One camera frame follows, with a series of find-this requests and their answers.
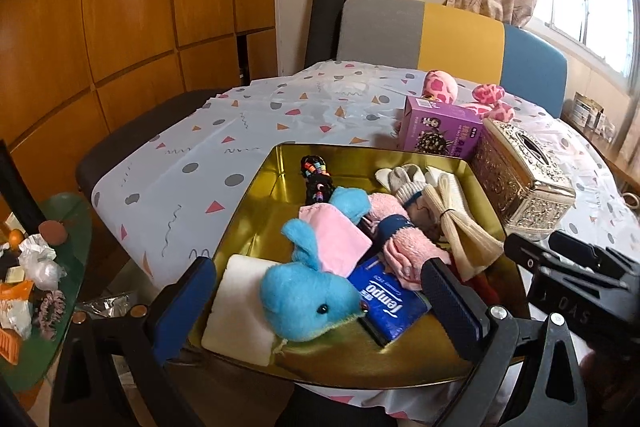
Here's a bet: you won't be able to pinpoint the blue elephant plush toy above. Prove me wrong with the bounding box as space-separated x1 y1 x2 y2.
259 186 372 343

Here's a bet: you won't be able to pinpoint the wooden side desk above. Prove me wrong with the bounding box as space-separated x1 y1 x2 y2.
561 115 639 195

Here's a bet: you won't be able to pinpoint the cream cloth bundle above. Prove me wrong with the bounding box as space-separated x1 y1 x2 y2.
422 167 503 282

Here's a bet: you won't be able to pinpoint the purple cardboard box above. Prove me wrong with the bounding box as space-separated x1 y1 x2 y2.
398 96 483 160

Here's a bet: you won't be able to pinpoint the black hair wig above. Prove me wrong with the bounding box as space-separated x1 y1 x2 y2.
300 155 335 205

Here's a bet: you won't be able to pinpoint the blue tempo tissue pack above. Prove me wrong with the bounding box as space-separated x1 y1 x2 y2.
348 258 431 347

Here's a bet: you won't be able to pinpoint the green side table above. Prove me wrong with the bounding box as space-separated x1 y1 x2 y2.
0 192 94 396

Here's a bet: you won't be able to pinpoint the black rolled mat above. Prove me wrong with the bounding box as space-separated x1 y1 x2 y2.
304 0 347 68

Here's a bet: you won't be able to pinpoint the grey yellow blue sofa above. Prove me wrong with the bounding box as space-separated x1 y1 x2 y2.
336 0 567 117

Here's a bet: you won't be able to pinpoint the gold metal tin box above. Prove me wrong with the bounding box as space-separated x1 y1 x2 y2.
198 144 506 390

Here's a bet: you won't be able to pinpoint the tin cans on desk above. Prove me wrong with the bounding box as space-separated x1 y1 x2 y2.
570 92 615 143

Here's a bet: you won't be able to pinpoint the pink spotted plush toy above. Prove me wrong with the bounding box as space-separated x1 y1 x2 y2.
422 70 514 122

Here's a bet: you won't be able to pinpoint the ornate gold tissue box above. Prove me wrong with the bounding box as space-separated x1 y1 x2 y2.
471 118 575 241

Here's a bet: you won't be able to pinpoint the white towel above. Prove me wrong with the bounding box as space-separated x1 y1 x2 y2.
201 255 277 366

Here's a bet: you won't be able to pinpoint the white knit glove bundle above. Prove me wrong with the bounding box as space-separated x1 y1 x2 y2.
374 164 428 211

